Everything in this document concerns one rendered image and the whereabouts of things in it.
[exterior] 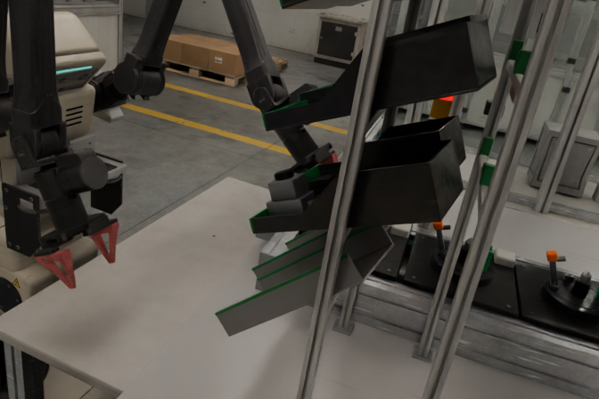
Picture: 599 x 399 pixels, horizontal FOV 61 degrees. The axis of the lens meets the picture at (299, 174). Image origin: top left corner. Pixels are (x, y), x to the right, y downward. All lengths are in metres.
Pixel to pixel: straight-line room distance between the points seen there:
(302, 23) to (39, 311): 9.00
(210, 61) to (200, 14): 4.25
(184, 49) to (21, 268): 5.70
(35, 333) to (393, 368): 0.68
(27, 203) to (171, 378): 0.48
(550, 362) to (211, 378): 0.66
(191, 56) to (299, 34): 3.49
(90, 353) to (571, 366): 0.91
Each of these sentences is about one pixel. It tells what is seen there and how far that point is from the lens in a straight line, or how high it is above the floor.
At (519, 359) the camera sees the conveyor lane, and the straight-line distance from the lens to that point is 1.18.
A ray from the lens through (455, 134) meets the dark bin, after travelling 0.85.
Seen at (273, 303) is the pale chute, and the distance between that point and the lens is 0.79.
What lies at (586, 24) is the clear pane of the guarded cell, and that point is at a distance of 2.47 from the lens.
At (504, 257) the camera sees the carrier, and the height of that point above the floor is 0.99.
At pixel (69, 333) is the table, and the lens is 1.10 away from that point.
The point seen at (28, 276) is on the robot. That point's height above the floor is 0.80.
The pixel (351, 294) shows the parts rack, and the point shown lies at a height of 0.95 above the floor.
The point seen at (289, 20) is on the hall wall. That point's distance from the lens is 9.96.
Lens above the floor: 1.56
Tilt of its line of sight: 22 degrees down
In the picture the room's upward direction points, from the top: 9 degrees clockwise
